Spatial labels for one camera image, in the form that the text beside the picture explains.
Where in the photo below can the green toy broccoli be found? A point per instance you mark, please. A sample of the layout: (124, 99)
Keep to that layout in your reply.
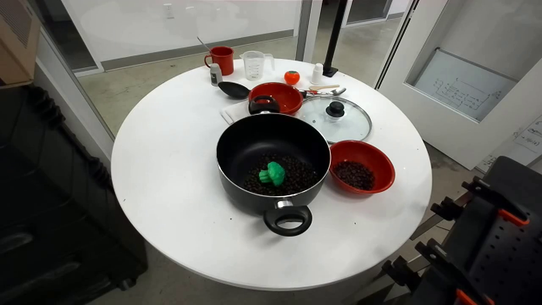
(275, 172)

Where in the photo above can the black cooking pot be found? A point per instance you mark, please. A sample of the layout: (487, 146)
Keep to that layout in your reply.
(243, 141)

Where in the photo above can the coffee beans pile in pot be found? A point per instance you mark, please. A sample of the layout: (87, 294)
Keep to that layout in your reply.
(301, 175)

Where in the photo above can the white paper napkin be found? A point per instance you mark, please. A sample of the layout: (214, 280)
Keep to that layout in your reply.
(231, 112)

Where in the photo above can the empty red bowl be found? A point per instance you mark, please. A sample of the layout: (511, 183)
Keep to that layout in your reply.
(287, 95)

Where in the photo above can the black spoon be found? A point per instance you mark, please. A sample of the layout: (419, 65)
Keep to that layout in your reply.
(233, 90)

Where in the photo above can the small orange toy tomato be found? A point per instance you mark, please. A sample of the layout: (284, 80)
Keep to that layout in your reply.
(292, 78)

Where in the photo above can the wooden stick utensil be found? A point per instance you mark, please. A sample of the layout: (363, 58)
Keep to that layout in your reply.
(324, 87)

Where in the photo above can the glass lid with black knob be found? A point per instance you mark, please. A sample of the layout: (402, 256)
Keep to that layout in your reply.
(353, 126)

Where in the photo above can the metal spoon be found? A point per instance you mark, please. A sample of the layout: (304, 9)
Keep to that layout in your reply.
(333, 92)

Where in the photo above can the coffee beans pile in bowl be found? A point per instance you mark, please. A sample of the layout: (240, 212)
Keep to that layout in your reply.
(356, 175)

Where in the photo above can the red bowl holding beans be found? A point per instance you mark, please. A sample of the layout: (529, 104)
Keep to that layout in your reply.
(361, 151)

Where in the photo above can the clear measuring cup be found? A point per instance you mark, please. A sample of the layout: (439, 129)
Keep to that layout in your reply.
(255, 65)

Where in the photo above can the small white bottle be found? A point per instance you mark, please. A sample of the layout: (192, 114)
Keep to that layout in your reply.
(317, 73)

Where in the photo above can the small shaker bottle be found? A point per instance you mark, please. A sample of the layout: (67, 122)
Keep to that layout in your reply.
(216, 73)

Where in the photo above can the red mug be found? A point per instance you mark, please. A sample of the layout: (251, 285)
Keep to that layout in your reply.
(224, 58)

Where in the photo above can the white door with drawing panel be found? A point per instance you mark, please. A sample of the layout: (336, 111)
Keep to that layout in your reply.
(485, 34)

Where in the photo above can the black cart with orange clamps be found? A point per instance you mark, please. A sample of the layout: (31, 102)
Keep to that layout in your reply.
(502, 243)

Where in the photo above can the white paper sheets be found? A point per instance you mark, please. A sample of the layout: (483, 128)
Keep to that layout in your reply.
(522, 144)

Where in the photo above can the wooden cabinet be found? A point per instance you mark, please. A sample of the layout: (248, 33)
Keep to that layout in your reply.
(14, 45)

